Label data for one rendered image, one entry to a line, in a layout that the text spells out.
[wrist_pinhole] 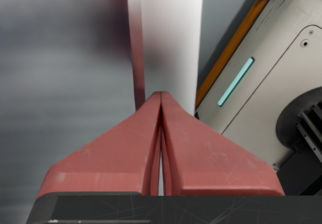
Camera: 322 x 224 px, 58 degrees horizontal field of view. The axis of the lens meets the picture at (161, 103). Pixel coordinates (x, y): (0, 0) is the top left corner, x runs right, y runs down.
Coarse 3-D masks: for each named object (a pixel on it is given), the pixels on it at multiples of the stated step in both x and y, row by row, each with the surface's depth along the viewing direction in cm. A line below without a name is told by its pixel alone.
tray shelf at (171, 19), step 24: (144, 0) 12; (168, 0) 12; (192, 0) 12; (144, 24) 13; (168, 24) 13; (192, 24) 13; (144, 48) 14; (168, 48) 14; (192, 48) 14; (144, 72) 14; (168, 72) 14; (192, 72) 15; (192, 96) 15
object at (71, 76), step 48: (0, 0) 12; (48, 0) 12; (96, 0) 12; (0, 48) 13; (48, 48) 13; (96, 48) 13; (0, 96) 14; (48, 96) 14; (96, 96) 15; (144, 96) 11; (0, 144) 16; (48, 144) 16; (0, 192) 18
